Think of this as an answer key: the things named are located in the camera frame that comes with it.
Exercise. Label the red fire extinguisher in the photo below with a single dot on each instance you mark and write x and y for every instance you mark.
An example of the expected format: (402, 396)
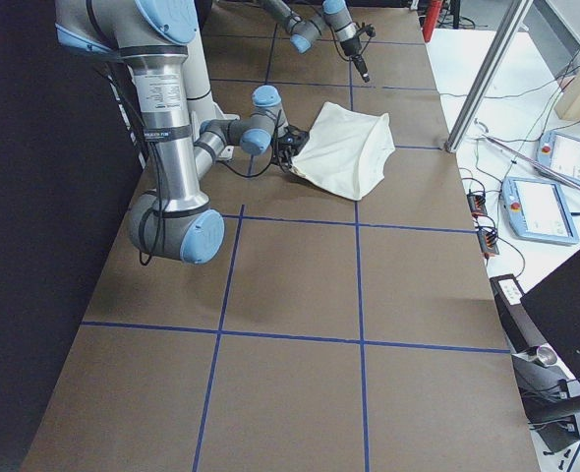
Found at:
(430, 20)

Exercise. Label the black monitor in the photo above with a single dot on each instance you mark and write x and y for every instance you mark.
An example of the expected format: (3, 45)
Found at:
(554, 307)

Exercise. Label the near blue teach pendant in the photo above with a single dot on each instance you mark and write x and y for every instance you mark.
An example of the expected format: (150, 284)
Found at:
(537, 211)

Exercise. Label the black connector block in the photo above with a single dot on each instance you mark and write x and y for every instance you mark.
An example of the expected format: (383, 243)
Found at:
(487, 237)
(477, 204)

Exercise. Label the blue teach pendant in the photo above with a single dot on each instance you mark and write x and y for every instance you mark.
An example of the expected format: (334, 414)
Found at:
(561, 154)
(537, 211)

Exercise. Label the silver metal cup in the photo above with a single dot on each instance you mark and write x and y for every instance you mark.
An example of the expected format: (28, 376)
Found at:
(541, 355)

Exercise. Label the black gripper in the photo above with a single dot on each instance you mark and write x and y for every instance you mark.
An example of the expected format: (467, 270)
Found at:
(350, 46)
(286, 147)

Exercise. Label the metal rod on table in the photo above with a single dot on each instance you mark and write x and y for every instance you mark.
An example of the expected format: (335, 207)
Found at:
(532, 160)

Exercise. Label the aluminium frame post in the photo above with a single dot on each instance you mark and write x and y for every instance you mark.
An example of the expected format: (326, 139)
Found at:
(509, 26)

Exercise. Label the near black connector block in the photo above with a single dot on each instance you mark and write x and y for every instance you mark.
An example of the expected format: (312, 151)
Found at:
(487, 237)

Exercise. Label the far black connector block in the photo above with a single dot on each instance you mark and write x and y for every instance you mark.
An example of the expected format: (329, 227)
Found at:
(477, 204)

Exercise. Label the cream long-sleeve cat shirt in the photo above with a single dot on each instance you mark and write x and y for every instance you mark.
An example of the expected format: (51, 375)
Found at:
(346, 152)

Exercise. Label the black box with label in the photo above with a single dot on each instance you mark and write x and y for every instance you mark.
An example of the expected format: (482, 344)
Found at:
(519, 328)

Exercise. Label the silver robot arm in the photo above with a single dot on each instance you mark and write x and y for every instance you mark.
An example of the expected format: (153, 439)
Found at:
(184, 130)
(332, 16)

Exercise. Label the far blue teach pendant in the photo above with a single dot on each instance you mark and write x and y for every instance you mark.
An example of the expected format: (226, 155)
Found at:
(561, 154)

